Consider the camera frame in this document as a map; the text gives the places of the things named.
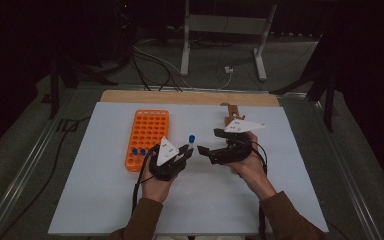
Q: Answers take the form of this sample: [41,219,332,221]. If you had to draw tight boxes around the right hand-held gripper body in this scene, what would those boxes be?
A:
[218,118,266,165]

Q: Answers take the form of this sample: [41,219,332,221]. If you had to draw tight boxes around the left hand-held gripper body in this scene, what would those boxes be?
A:
[148,136,183,182]

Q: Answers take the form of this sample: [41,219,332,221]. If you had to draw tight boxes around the wooden test tube rack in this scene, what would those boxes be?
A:
[219,101,247,148]

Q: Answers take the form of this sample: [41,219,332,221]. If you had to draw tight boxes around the orange plastic tube rack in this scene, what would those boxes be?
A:
[124,109,170,173]

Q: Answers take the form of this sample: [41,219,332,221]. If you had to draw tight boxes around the person's left hand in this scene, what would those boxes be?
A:
[140,156,175,204]

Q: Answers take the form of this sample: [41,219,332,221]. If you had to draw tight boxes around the person's right hand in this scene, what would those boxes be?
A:
[227,130,278,202]

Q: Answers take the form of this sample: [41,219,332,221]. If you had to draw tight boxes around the white table mat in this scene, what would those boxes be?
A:
[48,101,329,236]

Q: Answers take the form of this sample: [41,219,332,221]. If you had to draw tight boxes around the dark metal stand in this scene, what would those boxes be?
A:
[48,56,119,120]
[269,63,336,133]

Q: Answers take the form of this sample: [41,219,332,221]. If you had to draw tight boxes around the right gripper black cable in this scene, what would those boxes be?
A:
[249,139,269,240]

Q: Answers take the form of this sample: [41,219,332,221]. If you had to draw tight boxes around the black floor cables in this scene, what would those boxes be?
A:
[129,51,184,93]

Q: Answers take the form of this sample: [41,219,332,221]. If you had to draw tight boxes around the white floor cable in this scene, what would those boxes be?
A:
[131,44,233,91]

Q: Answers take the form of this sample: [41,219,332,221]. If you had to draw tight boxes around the grey metal desk frame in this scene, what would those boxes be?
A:
[179,0,278,82]

